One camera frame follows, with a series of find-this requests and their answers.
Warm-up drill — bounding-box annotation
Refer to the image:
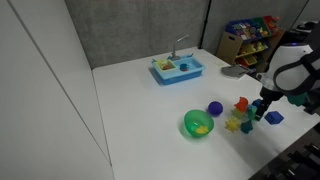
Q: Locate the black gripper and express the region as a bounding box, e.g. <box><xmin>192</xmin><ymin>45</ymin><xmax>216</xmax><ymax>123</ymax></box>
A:
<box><xmin>255</xmin><ymin>87</ymin><xmax>283</xmax><ymax>121</ymax></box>

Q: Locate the dark teal toy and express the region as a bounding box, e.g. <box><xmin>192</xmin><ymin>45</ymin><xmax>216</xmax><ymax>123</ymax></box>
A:
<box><xmin>241</xmin><ymin>121</ymin><xmax>253</xmax><ymax>134</ymax></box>

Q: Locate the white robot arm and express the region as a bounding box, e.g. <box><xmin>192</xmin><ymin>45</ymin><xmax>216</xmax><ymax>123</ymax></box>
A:
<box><xmin>255</xmin><ymin>25</ymin><xmax>320</xmax><ymax>120</ymax></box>

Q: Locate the green cube toy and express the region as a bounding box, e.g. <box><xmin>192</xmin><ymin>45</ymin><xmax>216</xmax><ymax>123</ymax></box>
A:
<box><xmin>247</xmin><ymin>105</ymin><xmax>257</xmax><ymax>120</ymax></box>

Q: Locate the blue cube toy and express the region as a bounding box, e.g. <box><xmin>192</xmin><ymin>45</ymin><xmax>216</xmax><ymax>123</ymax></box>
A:
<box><xmin>265</xmin><ymin>111</ymin><xmax>284</xmax><ymax>125</ymax></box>

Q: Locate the orange toy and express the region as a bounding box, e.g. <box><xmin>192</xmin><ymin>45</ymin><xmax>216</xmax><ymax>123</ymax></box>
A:
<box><xmin>234</xmin><ymin>97</ymin><xmax>249</xmax><ymax>112</ymax></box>

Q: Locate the light green flat toy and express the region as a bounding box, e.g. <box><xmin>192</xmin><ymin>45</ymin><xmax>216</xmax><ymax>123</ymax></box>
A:
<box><xmin>231</xmin><ymin>109</ymin><xmax>245</xmax><ymax>119</ymax></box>

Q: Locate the yellow star toy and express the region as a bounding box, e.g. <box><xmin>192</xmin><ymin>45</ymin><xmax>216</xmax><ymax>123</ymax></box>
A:
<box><xmin>225</xmin><ymin>117</ymin><xmax>241</xmax><ymax>132</ymax></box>

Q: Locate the purple round ridged toy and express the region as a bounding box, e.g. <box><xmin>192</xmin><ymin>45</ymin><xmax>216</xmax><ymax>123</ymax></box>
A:
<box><xmin>208</xmin><ymin>101</ymin><xmax>223</xmax><ymax>116</ymax></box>

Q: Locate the toy storage bin shelf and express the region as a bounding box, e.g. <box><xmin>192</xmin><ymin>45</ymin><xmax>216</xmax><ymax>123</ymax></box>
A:
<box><xmin>216</xmin><ymin>16</ymin><xmax>285</xmax><ymax>72</ymax></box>

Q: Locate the yellow toy in bowl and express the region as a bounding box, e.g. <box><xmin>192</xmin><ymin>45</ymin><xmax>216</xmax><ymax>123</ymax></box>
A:
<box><xmin>195</xmin><ymin>126</ymin><xmax>209</xmax><ymax>134</ymax></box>

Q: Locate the green plastic bowl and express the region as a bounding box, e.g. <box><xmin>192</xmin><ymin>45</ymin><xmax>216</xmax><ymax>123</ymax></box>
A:
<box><xmin>183</xmin><ymin>109</ymin><xmax>214</xmax><ymax>138</ymax></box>

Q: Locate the grey toy faucet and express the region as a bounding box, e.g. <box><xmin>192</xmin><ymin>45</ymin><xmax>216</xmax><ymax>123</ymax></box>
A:
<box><xmin>168</xmin><ymin>34</ymin><xmax>189</xmax><ymax>60</ymax></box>

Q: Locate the blue toy sink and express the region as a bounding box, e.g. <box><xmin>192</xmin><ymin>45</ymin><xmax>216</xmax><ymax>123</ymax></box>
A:
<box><xmin>152</xmin><ymin>54</ymin><xmax>206</xmax><ymax>85</ymax></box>

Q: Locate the grey flat plate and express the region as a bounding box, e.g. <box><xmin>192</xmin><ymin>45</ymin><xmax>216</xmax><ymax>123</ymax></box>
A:
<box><xmin>220</xmin><ymin>65</ymin><xmax>249</xmax><ymax>79</ymax></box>

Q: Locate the blue cup in sink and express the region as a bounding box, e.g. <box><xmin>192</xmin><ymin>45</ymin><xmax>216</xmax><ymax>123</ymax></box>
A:
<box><xmin>180</xmin><ymin>63</ymin><xmax>189</xmax><ymax>71</ymax></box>

